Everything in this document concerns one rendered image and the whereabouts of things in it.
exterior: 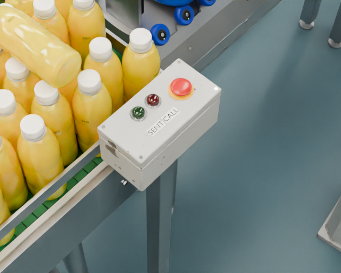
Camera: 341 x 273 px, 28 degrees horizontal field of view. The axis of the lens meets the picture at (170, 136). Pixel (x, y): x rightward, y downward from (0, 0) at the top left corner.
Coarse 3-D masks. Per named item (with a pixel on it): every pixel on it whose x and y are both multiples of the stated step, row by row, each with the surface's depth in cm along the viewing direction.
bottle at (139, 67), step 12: (132, 48) 121; (156, 48) 124; (132, 60) 122; (144, 60) 122; (156, 60) 123; (132, 72) 124; (144, 72) 123; (156, 72) 125; (132, 84) 127; (144, 84) 126; (132, 96) 130
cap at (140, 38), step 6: (138, 30) 120; (144, 30) 120; (132, 36) 120; (138, 36) 120; (144, 36) 120; (150, 36) 120; (132, 42) 119; (138, 42) 119; (144, 42) 119; (150, 42) 120; (138, 48) 120; (144, 48) 120
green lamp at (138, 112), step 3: (135, 108) 111; (138, 108) 111; (141, 108) 111; (132, 111) 111; (135, 111) 111; (138, 111) 111; (141, 111) 111; (144, 111) 111; (132, 114) 111; (135, 114) 111; (138, 114) 110; (141, 114) 111; (144, 114) 111; (135, 117) 111; (138, 117) 111; (141, 117) 111
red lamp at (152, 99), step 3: (147, 96) 113; (150, 96) 112; (153, 96) 112; (156, 96) 112; (147, 99) 112; (150, 99) 112; (153, 99) 112; (156, 99) 112; (159, 99) 113; (147, 102) 112; (150, 102) 112; (153, 102) 112; (156, 102) 112; (150, 105) 112; (153, 105) 112
